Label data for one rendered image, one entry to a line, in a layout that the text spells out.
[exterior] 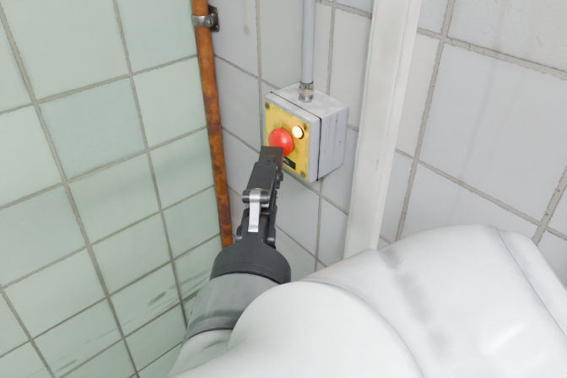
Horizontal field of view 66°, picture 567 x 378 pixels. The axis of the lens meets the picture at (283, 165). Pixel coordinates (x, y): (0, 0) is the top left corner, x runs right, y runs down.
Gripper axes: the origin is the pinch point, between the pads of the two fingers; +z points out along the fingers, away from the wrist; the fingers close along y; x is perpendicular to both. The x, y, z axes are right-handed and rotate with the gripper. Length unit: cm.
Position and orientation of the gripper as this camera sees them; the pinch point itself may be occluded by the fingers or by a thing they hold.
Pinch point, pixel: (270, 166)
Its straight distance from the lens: 55.2
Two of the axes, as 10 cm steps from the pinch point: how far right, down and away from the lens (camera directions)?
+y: 0.0, 8.1, 5.9
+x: 10.0, 0.5, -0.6
